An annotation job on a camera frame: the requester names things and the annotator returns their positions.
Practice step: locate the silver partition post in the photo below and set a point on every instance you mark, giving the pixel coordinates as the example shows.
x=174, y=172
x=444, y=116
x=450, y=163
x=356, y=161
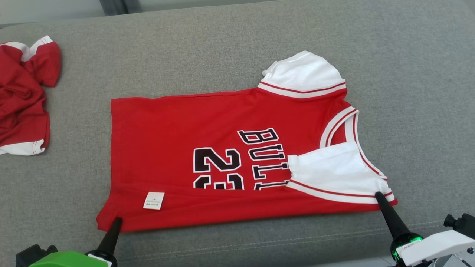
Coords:
x=118, y=5

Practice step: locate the red shorts with white stripes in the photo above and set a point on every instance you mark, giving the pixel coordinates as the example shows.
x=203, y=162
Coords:
x=22, y=92

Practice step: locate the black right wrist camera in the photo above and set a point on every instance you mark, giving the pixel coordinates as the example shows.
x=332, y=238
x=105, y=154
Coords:
x=464, y=224

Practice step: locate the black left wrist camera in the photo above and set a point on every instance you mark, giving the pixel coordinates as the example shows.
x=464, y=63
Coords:
x=33, y=256

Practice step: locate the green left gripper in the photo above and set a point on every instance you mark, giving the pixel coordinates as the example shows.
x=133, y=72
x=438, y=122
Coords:
x=66, y=259

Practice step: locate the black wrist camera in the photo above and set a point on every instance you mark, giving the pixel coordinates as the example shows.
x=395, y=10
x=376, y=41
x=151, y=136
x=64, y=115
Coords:
x=33, y=256
x=464, y=224

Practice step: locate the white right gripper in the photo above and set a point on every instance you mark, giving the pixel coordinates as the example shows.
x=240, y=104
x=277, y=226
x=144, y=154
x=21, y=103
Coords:
x=434, y=246

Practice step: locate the red Bulls 23 jersey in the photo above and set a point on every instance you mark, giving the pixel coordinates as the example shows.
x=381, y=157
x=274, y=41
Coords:
x=167, y=122

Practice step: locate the grey fabric sofa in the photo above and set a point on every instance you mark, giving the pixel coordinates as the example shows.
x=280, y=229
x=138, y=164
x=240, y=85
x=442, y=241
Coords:
x=237, y=44

